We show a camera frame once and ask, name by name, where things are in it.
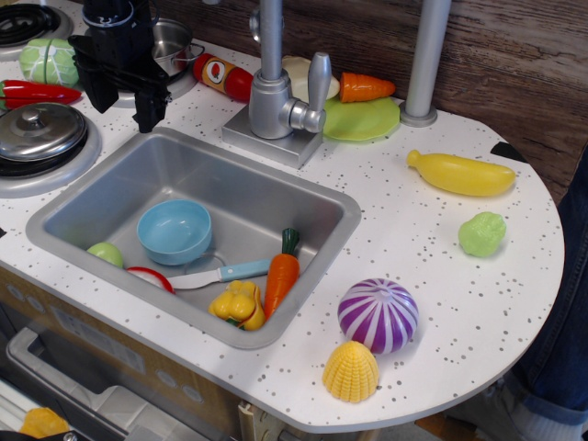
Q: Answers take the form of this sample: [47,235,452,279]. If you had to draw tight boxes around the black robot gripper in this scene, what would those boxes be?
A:
[68,21,171,133]

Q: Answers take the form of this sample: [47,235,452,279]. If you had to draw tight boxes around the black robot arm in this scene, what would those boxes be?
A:
[68,0,171,133]

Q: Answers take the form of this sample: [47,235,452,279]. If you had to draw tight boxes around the light blue plastic bowl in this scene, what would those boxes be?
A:
[136,199,212,266]

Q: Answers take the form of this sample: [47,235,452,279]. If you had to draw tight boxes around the small steel pot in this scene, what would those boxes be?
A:
[152,18,205,77]

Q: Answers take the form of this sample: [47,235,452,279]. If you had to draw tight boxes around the green toy cabbage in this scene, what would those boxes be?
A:
[18,39,79,87]

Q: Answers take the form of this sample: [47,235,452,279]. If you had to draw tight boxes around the steel pot lid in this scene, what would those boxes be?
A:
[1,102,87,163]

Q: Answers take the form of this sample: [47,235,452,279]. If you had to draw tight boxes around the red toy ketchup bottle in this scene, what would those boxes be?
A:
[192,53,254,103]

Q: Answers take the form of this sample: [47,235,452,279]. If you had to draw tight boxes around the red toy chili pepper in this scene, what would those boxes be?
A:
[1,80,82,110]

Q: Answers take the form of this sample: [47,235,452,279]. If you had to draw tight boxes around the back left stove burner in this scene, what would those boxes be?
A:
[1,4,74,62]

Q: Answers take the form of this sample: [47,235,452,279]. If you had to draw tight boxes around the front stove burner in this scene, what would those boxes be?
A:
[1,116,102,198]

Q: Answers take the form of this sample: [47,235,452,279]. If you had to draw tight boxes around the green toy apple half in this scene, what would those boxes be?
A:
[86,242,124,268]

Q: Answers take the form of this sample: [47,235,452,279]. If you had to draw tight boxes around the grey toy faucet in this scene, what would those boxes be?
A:
[221,1,332,169]

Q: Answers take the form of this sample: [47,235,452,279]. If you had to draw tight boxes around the cream toy egg piece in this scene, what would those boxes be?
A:
[282,55,340,103]

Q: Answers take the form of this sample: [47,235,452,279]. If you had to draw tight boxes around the red toy apple slice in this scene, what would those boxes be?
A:
[127,266,175,294]

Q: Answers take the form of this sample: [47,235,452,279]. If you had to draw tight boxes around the grey toy sink basin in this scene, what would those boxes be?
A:
[27,129,361,349]

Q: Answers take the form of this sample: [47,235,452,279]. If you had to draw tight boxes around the orange toy carrot piece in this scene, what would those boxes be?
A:
[339,73,396,103]

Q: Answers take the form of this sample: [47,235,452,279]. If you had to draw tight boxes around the green plastic plate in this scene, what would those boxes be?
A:
[323,97,401,141]

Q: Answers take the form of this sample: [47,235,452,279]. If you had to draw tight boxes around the yellow toy bell pepper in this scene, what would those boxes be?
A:
[208,280,266,331]

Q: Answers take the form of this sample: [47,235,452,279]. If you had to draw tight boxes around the grey vertical pole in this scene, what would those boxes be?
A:
[401,0,452,128]

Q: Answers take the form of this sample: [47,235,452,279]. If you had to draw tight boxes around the purple striped toy onion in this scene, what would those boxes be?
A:
[337,278,419,355]

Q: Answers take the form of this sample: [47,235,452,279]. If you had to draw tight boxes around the yellow toy on floor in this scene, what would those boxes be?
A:
[18,407,70,439]

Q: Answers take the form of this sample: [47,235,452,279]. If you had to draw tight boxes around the yellow toy banana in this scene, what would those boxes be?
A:
[406,150,516,197]

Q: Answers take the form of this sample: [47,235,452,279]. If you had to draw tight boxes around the yellow toy corn piece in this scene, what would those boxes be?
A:
[322,341,379,403]

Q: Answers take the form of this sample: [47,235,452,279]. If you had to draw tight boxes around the white sneaker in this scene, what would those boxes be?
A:
[445,374,587,440]

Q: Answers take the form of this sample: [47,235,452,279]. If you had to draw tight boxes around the person leg blue jeans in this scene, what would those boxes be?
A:
[511,152,587,426]

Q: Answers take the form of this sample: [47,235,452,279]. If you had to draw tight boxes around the toy knife blue handle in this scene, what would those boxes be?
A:
[168,259,271,289]

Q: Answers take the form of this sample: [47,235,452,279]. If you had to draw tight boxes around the toy oven door handle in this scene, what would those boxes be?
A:
[6,328,162,440]

